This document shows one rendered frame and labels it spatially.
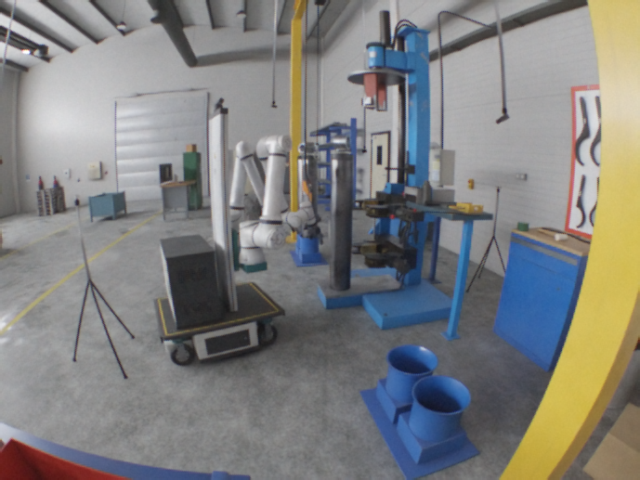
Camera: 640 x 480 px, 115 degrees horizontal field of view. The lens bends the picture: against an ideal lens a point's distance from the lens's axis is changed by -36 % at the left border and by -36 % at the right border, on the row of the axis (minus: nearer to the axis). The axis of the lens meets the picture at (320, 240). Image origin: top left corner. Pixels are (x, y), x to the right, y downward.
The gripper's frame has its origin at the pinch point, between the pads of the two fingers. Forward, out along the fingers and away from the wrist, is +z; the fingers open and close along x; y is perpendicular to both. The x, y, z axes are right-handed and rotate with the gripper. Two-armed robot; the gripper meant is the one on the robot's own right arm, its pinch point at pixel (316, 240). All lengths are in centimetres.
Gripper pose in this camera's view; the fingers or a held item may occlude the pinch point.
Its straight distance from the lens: 253.2
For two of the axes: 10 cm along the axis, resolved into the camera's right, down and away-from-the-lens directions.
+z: 2.3, 8.0, 5.6
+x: 6.5, 3.0, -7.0
